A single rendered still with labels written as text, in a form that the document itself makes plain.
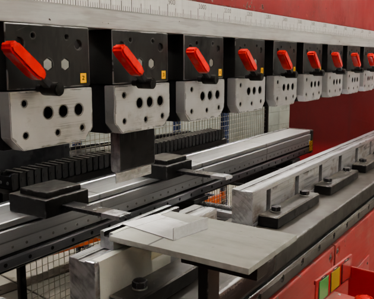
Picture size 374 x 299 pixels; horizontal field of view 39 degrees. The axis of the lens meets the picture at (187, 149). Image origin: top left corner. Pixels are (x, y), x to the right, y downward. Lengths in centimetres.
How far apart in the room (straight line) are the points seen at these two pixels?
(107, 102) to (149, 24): 16
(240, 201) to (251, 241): 47
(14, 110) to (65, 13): 16
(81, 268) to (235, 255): 26
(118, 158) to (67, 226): 32
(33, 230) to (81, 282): 25
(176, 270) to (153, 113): 30
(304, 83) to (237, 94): 40
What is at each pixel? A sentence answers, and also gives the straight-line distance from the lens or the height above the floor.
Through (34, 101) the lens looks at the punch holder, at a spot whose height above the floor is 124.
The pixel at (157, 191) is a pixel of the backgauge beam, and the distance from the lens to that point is 144.
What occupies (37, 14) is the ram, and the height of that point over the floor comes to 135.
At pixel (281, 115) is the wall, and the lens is 917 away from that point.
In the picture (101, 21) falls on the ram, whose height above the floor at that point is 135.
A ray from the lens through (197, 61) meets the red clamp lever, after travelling 99.
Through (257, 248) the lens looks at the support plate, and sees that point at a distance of 86.
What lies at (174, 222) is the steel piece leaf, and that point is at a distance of 98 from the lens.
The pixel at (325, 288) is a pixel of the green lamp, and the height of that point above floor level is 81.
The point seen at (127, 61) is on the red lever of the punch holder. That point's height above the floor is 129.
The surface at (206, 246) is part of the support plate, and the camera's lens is 87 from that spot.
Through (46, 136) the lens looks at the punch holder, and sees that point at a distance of 76.
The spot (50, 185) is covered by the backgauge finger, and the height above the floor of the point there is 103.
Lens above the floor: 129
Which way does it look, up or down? 10 degrees down
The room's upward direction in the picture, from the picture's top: straight up
